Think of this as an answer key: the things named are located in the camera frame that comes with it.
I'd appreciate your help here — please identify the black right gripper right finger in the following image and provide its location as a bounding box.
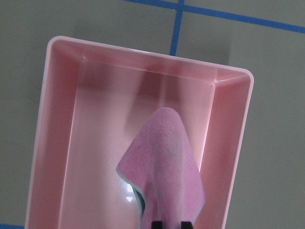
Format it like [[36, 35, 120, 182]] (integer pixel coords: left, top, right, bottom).
[[180, 221, 193, 229]]

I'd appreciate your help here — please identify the pink plastic bin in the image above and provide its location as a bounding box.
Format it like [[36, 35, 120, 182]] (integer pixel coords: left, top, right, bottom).
[[25, 36, 254, 229]]

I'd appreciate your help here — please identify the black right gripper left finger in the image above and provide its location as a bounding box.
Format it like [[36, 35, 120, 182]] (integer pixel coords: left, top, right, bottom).
[[151, 221, 163, 229]]

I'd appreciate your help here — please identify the pink microfiber cloth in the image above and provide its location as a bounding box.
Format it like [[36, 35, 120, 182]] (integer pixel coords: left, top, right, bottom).
[[116, 107, 205, 229]]

